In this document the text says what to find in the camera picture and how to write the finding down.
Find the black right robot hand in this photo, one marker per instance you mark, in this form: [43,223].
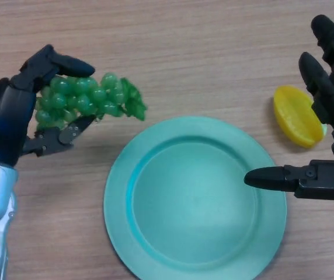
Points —
[330,96]

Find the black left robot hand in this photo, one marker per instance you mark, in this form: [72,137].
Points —
[6,128]

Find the green grapes bunch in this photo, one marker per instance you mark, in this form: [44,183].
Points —
[82,96]

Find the green round plate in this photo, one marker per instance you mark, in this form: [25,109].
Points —
[196,201]

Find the yellow starfruit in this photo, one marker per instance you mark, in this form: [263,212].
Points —
[297,116]

